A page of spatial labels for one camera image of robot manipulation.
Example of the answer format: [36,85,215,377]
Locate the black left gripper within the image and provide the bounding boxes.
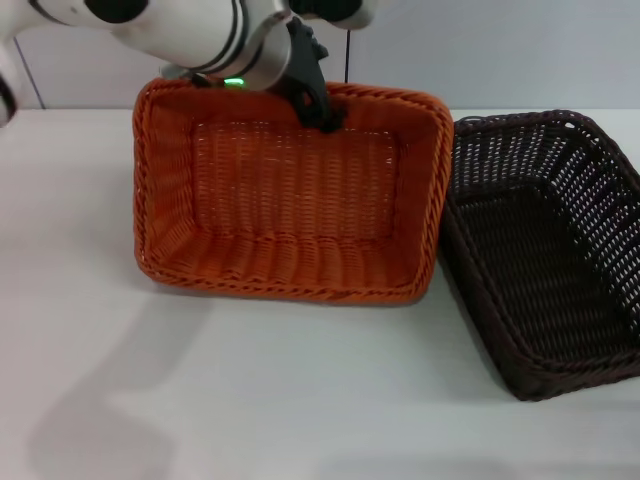
[278,17,347,134]

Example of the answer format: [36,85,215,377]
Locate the orange woven plastic basket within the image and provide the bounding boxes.
[130,77,455,305]

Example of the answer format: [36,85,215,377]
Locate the dark brown woven plastic basket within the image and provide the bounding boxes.
[437,108,640,404]

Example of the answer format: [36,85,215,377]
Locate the left wrist camera housing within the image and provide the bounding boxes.
[290,0,376,31]

